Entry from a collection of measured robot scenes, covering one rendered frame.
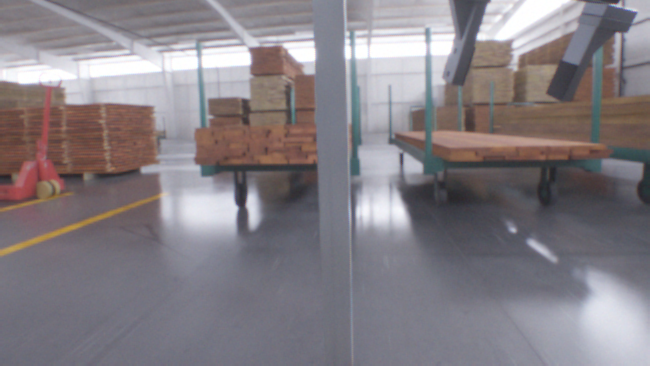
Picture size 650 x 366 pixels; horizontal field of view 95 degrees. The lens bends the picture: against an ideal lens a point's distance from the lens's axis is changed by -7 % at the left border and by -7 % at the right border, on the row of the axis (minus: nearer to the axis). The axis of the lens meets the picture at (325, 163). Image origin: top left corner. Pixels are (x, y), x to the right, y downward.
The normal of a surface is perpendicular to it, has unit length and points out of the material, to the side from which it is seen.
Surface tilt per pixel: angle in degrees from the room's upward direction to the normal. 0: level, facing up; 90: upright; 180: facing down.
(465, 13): 113
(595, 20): 83
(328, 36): 90
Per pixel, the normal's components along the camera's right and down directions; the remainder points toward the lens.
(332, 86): -0.12, 0.12
